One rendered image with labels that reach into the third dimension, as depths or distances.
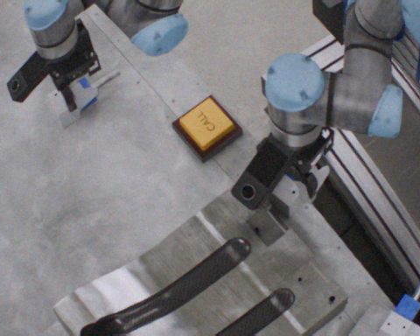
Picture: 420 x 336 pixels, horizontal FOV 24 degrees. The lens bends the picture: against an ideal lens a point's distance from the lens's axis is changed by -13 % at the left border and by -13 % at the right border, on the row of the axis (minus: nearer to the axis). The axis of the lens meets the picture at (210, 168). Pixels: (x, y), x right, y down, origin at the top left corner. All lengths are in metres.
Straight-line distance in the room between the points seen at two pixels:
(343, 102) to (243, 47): 1.39
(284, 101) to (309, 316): 0.37
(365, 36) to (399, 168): 1.01
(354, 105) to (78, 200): 0.57
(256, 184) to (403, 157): 0.91
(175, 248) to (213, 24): 1.25
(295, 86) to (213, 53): 1.39
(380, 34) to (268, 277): 0.43
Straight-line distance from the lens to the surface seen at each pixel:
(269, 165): 1.52
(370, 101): 1.37
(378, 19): 1.36
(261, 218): 1.64
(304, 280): 1.61
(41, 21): 1.47
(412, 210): 2.35
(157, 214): 1.72
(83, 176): 1.76
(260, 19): 2.78
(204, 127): 1.73
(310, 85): 1.35
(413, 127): 2.43
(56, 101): 1.77
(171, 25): 1.42
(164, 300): 1.59
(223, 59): 2.72
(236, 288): 1.58
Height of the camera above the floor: 2.41
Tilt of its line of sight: 68 degrees down
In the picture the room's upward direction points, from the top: 10 degrees counter-clockwise
